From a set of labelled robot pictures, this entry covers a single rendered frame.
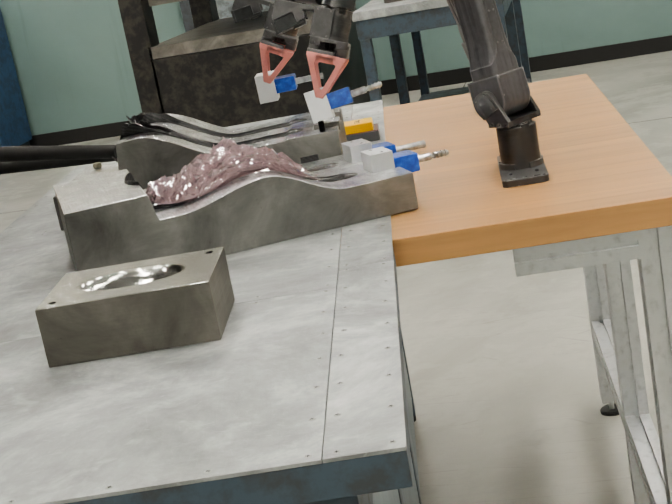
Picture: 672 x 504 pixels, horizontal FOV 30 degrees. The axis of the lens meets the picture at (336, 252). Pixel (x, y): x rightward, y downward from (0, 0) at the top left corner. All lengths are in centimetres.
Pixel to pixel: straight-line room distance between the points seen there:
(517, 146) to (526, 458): 109
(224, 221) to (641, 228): 57
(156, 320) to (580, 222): 61
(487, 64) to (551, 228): 35
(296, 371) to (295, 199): 56
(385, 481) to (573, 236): 72
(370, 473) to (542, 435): 193
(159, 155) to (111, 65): 712
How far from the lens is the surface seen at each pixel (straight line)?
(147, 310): 142
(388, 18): 586
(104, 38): 924
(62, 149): 257
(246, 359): 133
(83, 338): 144
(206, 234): 178
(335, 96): 215
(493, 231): 171
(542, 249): 174
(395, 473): 107
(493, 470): 285
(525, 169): 196
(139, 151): 215
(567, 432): 298
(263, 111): 622
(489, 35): 196
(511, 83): 196
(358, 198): 182
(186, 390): 128
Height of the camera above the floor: 123
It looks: 15 degrees down
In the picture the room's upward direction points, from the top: 11 degrees counter-clockwise
